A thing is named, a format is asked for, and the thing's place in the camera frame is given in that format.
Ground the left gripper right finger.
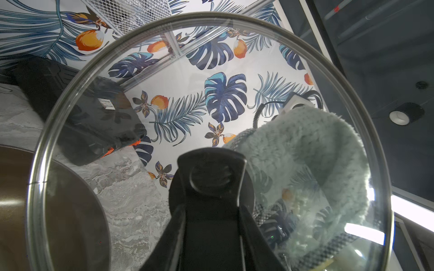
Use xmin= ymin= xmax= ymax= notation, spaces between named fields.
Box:
xmin=238 ymin=206 xmax=286 ymax=271

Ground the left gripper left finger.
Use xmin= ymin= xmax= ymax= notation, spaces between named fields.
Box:
xmin=140 ymin=204 xmax=186 ymax=271

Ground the green fluffy cloth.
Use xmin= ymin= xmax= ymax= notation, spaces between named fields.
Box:
xmin=225 ymin=106 xmax=370 ymax=271

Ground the glass pot lid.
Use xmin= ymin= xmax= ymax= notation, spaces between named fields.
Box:
xmin=26 ymin=11 xmax=396 ymax=271

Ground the black tool case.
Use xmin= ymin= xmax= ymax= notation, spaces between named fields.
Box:
xmin=13 ymin=56 xmax=147 ymax=166

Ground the ceiling spot lamp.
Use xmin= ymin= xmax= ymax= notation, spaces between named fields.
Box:
xmin=389 ymin=102 xmax=425 ymax=126

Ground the white mesh shelf basket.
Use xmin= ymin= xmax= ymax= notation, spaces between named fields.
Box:
xmin=83 ymin=0 xmax=172 ymax=36

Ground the frying pan with cream handle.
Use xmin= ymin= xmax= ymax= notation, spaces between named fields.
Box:
xmin=1 ymin=145 xmax=111 ymax=271

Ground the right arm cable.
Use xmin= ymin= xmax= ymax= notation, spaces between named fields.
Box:
xmin=252 ymin=89 xmax=324 ymax=129

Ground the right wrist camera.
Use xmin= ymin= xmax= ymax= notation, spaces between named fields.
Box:
xmin=279 ymin=92 xmax=315 ymax=115

